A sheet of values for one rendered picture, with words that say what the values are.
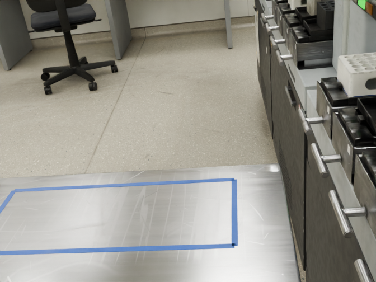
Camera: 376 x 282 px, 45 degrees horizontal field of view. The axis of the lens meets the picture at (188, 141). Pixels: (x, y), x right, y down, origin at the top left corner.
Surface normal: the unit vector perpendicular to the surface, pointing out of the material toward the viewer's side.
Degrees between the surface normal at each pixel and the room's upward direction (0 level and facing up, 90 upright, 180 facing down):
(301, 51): 90
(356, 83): 90
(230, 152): 0
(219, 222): 0
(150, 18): 90
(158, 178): 0
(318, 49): 90
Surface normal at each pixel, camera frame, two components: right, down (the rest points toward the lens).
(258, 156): -0.11, -0.87
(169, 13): -0.05, 0.48
